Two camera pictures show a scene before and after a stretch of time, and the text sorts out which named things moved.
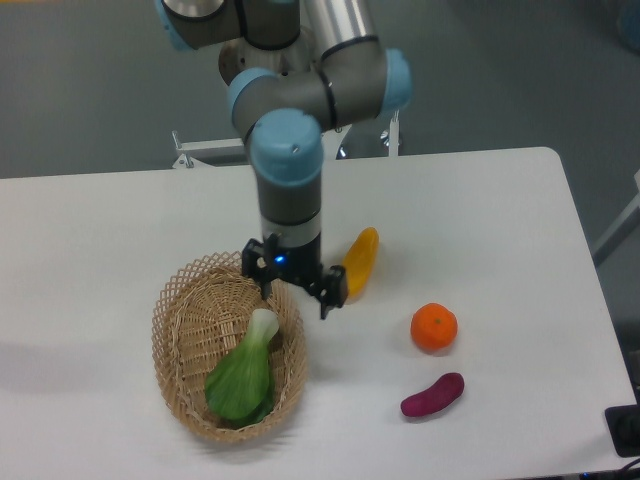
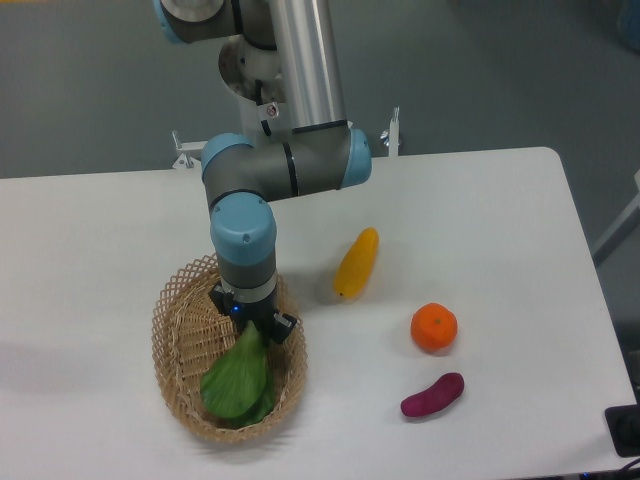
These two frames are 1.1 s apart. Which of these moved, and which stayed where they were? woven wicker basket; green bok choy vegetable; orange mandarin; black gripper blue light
Moved: black gripper blue light
Stayed: green bok choy vegetable; orange mandarin; woven wicker basket
